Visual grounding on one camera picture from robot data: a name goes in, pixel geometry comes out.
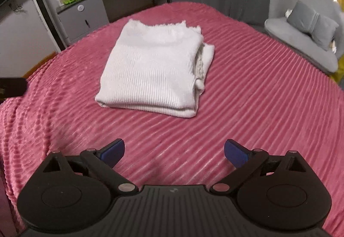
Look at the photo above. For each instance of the pink ribbed blanket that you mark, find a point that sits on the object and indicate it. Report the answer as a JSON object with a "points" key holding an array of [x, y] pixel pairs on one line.
{"points": [[242, 108]]}

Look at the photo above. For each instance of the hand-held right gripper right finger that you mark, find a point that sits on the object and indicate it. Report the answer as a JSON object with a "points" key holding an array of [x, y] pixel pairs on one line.
{"points": [[233, 151]]}

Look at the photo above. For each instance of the small white box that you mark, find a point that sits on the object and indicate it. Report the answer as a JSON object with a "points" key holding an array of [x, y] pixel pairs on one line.
{"points": [[61, 0]]}

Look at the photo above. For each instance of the grey drawer cabinet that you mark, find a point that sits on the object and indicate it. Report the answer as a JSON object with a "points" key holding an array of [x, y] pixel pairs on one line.
{"points": [[83, 19]]}

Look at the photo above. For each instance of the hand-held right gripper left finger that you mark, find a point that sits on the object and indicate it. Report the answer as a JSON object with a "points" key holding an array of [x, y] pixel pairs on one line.
{"points": [[114, 149]]}

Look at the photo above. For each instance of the grey shell armchair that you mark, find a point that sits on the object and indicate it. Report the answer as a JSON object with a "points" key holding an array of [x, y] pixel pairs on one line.
{"points": [[295, 35]]}

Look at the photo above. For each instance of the grey bow pillow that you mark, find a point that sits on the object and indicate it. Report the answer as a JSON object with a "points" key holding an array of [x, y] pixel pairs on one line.
{"points": [[311, 24]]}

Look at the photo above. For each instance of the white knit sweater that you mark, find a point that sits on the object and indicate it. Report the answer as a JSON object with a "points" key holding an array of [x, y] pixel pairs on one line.
{"points": [[150, 73]]}

